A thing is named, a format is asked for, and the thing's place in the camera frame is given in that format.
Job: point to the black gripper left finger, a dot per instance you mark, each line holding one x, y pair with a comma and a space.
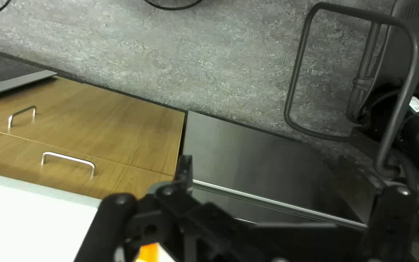
117, 228

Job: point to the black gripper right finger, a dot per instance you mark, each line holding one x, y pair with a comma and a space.
392, 223

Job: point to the dark grey drawer dishwasher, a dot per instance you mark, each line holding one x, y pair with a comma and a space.
0, 73

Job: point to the orange plastic cup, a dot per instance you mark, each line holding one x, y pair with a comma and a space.
149, 254

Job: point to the wooden cabinet door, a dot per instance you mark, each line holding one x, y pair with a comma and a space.
98, 117

